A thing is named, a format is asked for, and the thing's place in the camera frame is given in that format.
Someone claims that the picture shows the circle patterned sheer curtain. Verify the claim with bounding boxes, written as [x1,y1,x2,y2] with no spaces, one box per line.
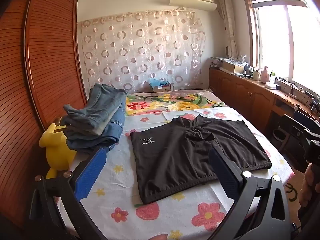
[77,10,207,94]

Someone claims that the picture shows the pink bottle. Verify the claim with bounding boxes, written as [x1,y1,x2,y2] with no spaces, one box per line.
[261,66,271,82]

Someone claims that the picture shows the yellow plush toy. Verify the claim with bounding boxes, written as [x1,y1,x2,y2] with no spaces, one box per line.
[39,117,78,179]

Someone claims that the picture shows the pile of patterned packets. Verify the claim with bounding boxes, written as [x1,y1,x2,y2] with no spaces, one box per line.
[210,56,248,67]

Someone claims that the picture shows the small cardboard box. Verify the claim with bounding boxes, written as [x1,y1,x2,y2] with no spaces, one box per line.
[150,79,174,93]

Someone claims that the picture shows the patterned window curtain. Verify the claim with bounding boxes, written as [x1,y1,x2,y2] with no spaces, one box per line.
[217,0,240,58]

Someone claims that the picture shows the power strip with cables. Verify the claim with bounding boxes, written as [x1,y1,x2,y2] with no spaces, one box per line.
[277,77,305,99]

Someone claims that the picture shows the blue plastic bag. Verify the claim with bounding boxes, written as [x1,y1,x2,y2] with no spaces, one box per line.
[149,78,169,87]

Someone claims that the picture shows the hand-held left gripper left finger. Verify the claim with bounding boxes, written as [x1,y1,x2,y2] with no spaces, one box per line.
[27,147,108,240]

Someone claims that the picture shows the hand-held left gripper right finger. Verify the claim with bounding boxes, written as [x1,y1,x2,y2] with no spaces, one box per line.
[208,146,294,240]

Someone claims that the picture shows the person's right hand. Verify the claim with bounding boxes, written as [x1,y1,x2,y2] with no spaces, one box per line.
[299,162,320,208]

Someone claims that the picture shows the wooden slatted wardrobe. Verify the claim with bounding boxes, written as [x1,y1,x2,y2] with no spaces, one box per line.
[0,0,88,230]

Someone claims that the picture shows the black pants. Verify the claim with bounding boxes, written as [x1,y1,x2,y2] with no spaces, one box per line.
[129,114,272,205]

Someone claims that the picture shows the blue denim folded jeans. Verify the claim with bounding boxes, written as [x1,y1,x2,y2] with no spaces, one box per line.
[65,105,126,153]

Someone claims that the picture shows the person's right forearm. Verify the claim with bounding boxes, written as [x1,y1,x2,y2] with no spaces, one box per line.
[296,204,320,240]

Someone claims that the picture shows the dark chair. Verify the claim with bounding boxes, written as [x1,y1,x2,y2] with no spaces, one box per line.
[277,110,320,160]

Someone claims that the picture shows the wooden framed window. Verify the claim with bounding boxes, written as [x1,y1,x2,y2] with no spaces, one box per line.
[242,0,320,98]

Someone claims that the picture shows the wooden cabinet row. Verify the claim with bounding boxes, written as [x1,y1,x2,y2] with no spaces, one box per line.
[209,67,320,140]

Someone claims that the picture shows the grey-blue folded jeans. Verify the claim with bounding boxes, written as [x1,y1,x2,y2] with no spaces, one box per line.
[61,83,128,140]

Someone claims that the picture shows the open beige carton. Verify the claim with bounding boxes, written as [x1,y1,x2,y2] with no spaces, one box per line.
[222,61,245,73]

